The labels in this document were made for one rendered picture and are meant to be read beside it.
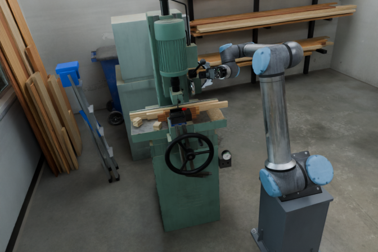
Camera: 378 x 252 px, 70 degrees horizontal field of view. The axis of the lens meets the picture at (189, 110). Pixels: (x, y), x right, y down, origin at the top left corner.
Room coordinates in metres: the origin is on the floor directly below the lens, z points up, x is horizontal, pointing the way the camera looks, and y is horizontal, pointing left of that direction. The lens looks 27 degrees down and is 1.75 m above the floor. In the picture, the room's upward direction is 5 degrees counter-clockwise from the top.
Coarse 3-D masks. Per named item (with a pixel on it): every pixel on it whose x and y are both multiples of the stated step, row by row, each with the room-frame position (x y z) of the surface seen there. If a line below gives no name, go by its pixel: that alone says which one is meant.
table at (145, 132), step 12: (144, 120) 1.54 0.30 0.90; (156, 120) 1.52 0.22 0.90; (192, 120) 1.48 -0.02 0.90; (204, 120) 1.47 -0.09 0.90; (216, 120) 1.46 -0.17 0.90; (132, 132) 1.40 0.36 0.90; (144, 132) 1.39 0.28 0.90; (156, 132) 1.40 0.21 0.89; (168, 132) 1.41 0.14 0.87; (168, 144) 1.32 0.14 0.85
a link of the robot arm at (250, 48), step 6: (252, 42) 1.76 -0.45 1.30; (288, 42) 1.23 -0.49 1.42; (294, 42) 1.22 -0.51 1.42; (240, 48) 1.71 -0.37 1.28; (246, 48) 1.65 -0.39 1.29; (252, 48) 1.58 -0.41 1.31; (258, 48) 1.50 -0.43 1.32; (294, 48) 1.16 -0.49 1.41; (300, 48) 1.19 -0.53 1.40; (240, 54) 1.70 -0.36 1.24; (246, 54) 1.65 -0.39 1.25; (252, 54) 1.57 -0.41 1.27; (294, 54) 1.14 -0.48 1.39; (300, 54) 1.16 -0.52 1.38; (294, 60) 1.14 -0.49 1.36; (300, 60) 1.17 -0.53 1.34
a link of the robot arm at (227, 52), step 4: (228, 44) 1.71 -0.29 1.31; (220, 48) 1.72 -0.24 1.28; (224, 48) 1.70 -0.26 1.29; (228, 48) 1.70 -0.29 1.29; (232, 48) 1.71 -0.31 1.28; (236, 48) 1.71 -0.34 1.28; (220, 52) 1.71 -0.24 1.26; (224, 52) 1.69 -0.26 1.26; (228, 52) 1.69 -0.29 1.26; (232, 52) 1.69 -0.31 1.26; (236, 52) 1.70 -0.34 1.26; (220, 56) 1.71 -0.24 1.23; (224, 56) 1.68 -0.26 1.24; (228, 56) 1.68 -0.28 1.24; (232, 56) 1.68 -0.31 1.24; (236, 56) 1.70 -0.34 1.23; (224, 60) 1.68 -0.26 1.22; (228, 60) 1.67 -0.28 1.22; (232, 60) 1.67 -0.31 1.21
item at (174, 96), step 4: (180, 88) 1.63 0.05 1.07; (172, 92) 1.57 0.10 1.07; (176, 92) 1.57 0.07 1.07; (180, 92) 1.56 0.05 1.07; (172, 96) 1.53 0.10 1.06; (176, 96) 1.54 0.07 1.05; (180, 96) 1.54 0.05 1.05; (172, 100) 1.54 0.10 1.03; (176, 100) 1.54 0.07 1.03; (180, 100) 1.54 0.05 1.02; (176, 104) 1.54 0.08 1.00
